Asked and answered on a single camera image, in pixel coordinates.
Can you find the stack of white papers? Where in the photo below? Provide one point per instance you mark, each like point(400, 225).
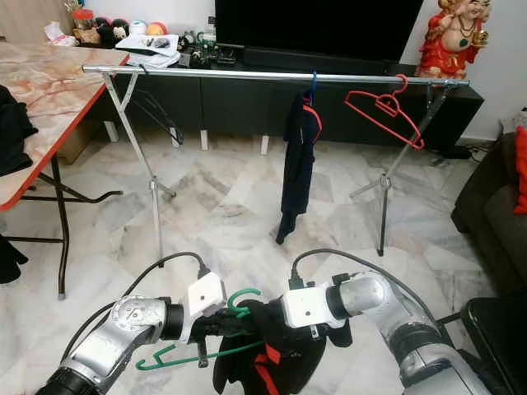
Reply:
point(150, 49)

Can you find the red cushion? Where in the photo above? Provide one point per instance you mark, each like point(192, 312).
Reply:
point(521, 169)

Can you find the marble top folding table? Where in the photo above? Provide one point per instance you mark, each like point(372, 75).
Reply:
point(49, 74)

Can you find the green plastic hanger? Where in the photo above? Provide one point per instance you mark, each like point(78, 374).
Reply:
point(245, 293)

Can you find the silver metal clothes rack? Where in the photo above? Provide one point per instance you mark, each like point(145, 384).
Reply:
point(230, 74)

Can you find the black garment with red trim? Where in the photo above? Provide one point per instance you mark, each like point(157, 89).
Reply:
point(263, 370)

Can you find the red lidded jar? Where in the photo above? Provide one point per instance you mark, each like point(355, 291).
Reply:
point(85, 31)

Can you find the black television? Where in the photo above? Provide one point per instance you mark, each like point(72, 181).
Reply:
point(321, 23)

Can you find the black plush ball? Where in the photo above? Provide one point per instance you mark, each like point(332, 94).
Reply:
point(118, 30)

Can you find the red laughing Buddha figurine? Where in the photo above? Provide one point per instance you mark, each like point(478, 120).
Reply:
point(453, 48)

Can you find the black TV cabinet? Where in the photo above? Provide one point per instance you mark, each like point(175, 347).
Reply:
point(239, 105)

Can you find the orange plush ball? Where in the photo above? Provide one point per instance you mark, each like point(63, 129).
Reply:
point(155, 30)

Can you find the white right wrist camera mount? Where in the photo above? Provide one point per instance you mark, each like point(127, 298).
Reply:
point(309, 306)

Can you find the green and white container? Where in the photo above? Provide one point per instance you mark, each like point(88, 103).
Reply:
point(210, 38)

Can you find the white tissue pack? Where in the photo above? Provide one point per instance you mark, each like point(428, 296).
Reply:
point(59, 36)

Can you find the navy shirt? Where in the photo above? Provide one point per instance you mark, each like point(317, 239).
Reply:
point(300, 164)

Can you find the black soundbar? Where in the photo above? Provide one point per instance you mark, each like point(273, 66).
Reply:
point(317, 60)

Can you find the blue plastic hanger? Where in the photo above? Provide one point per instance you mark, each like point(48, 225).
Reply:
point(314, 81)

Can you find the dark brown fabric sofa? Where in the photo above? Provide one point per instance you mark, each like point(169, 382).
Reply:
point(486, 222)

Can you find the red plastic hanger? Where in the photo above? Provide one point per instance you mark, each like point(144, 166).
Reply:
point(389, 104)

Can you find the white and blue ball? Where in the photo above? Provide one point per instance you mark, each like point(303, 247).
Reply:
point(137, 29)

